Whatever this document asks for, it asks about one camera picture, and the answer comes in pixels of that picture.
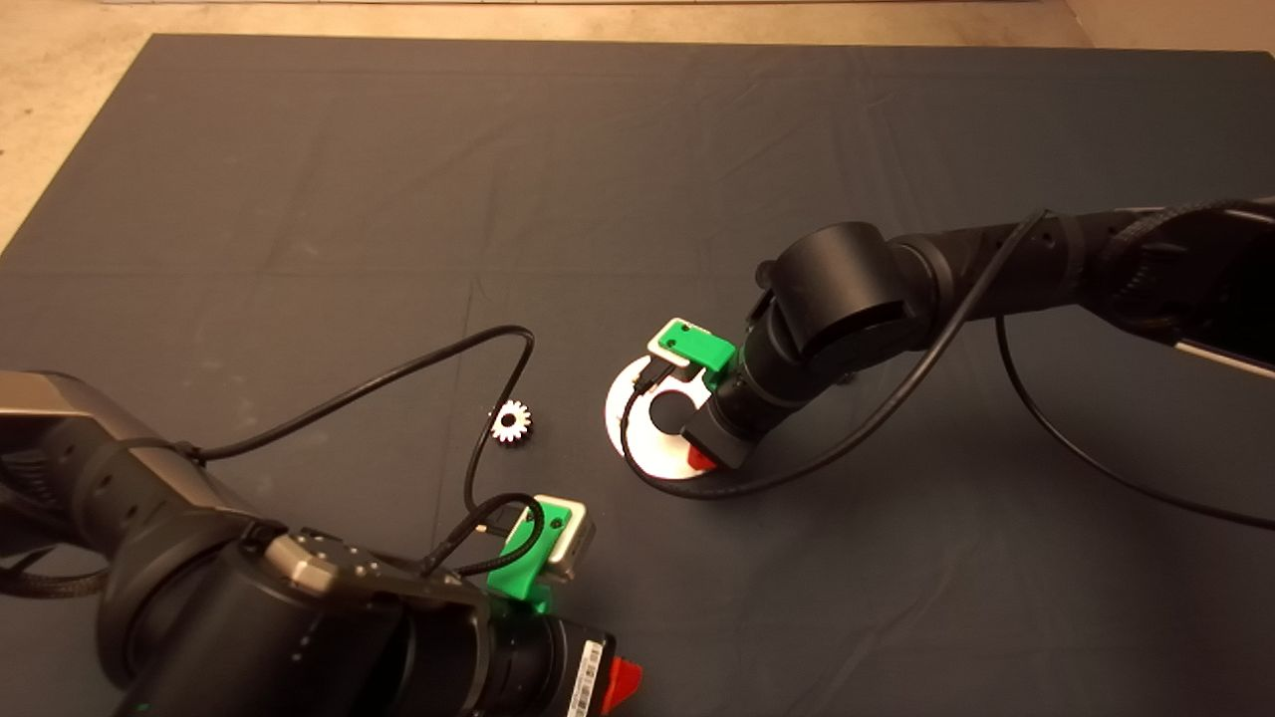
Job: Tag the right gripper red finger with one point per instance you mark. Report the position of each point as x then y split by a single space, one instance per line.
702 460

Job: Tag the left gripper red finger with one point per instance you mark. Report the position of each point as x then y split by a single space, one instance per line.
623 687

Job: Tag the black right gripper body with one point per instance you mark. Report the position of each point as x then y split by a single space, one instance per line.
752 408

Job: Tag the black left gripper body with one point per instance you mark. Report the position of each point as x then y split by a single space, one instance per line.
543 672

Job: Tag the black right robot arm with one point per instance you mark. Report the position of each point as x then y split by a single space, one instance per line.
847 289

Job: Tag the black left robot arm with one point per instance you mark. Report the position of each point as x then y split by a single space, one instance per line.
229 637

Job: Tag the round metal carrier plate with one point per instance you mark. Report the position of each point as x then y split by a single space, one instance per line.
623 418

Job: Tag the dark grey table cloth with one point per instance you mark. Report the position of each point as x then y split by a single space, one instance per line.
299 199

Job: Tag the right green camera mount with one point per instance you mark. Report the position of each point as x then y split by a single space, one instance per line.
707 349

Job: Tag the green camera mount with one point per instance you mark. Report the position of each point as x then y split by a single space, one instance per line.
513 573
707 349

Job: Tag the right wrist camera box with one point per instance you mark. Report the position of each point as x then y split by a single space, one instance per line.
672 363

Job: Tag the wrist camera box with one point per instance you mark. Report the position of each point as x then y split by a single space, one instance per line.
672 363
573 548

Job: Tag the left green camera mount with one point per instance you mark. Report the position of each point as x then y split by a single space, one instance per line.
513 573

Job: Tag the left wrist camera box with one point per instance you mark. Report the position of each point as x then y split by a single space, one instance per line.
573 548

